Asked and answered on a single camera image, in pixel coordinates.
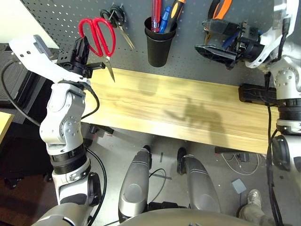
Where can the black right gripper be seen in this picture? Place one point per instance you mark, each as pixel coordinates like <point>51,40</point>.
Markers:
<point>250,44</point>

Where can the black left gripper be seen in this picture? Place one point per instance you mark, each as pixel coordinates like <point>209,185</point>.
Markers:
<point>70,61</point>

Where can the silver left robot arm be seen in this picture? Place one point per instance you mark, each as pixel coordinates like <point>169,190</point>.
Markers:
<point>63,106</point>

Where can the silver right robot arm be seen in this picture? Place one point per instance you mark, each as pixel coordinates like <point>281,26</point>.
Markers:
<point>287,77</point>

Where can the grey metal pegboard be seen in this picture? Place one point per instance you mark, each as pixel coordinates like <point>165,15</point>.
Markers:
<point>183,47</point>

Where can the black plastic cup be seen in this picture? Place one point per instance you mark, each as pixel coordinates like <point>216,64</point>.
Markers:
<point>160,54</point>
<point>160,36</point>

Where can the black plastic tool case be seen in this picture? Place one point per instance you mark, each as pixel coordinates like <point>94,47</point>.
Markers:
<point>254,94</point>

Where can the black ribbed hard case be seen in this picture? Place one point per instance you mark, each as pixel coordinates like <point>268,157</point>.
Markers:
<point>28,89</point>

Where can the light wooden side table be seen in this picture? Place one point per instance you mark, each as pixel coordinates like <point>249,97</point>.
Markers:
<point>4,124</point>

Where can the small black power adapter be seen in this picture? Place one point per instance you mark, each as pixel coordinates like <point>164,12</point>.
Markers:
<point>243,157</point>

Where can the short dark floor tape strip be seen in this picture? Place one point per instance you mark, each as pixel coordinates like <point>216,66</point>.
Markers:
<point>161,157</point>

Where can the silver robot left leg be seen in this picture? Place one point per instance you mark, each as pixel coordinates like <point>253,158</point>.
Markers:
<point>134,188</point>

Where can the silver robot leg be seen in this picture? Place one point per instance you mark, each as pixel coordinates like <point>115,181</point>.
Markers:
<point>134,188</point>
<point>200,186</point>

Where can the silver robot right leg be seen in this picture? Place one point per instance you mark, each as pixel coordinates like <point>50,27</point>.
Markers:
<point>200,186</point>

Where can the grey foot pedal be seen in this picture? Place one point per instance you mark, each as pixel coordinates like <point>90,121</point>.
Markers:
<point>239,186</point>

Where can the long grey floor tape strip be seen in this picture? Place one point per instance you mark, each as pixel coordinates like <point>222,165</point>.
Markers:
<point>161,176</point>

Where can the white sneaker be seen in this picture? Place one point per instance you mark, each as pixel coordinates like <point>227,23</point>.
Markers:
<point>254,197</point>

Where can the olive trouser leg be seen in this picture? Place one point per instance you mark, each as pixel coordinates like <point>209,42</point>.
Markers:
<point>256,216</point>

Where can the grey robot torso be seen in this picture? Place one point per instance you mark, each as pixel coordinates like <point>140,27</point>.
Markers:
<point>176,219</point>

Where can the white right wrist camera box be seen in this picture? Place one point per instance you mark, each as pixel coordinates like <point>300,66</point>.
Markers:
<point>265,47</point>

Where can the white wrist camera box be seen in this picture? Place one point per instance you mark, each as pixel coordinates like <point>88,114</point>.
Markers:
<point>265,47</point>
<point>35,63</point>

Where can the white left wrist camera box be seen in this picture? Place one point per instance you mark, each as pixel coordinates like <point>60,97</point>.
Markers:
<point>35,63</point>

